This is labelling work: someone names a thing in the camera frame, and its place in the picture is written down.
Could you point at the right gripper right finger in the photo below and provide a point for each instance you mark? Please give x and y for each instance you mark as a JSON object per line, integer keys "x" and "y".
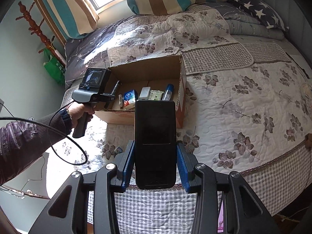
{"x": 230, "y": 194}

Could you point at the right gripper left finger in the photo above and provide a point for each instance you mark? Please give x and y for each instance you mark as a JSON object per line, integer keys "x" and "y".
{"x": 67, "y": 211}

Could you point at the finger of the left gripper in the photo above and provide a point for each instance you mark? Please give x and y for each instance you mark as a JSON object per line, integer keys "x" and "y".
{"x": 114, "y": 88}

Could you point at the small blue white box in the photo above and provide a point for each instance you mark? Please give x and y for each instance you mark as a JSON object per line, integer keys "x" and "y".
{"x": 130, "y": 99}

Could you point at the green white snack packet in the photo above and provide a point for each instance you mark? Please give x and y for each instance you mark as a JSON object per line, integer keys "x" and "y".
{"x": 156, "y": 95}

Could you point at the clear tube blue cap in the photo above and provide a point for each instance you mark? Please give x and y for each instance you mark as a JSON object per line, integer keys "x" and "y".
{"x": 168, "y": 92}

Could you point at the person's left forearm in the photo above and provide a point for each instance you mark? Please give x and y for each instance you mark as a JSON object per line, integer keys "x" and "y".
{"x": 23, "y": 143}

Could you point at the person's left hand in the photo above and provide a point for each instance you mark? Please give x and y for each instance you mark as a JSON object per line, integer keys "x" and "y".
{"x": 76, "y": 111}

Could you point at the green bag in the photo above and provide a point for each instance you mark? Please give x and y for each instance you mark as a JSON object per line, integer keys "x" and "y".
{"x": 54, "y": 68}

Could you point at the grey constellation duvet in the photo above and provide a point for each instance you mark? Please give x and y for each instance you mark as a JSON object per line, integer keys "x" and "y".
{"x": 91, "y": 51}

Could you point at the brown cardboard box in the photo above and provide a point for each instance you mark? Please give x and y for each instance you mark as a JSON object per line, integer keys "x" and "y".
{"x": 151, "y": 79}

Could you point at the left striped curtain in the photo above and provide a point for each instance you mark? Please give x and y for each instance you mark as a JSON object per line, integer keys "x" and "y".
{"x": 69, "y": 19}

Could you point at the wooden coat rack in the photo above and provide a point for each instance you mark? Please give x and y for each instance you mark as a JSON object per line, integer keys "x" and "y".
{"x": 36, "y": 29}

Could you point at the floral quilted bedspread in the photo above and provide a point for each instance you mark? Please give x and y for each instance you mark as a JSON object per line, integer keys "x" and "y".
{"x": 251, "y": 120}

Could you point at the folded floral quilt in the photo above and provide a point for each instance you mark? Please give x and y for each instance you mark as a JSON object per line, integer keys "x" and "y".
{"x": 202, "y": 38}

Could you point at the star pattern navy pillow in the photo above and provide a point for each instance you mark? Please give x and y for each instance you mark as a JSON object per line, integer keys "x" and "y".
{"x": 261, "y": 11}

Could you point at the grey padded headboard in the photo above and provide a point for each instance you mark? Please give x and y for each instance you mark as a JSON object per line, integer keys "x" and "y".
{"x": 299, "y": 33}

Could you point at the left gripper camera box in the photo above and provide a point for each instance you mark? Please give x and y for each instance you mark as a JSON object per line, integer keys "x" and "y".
{"x": 95, "y": 80}

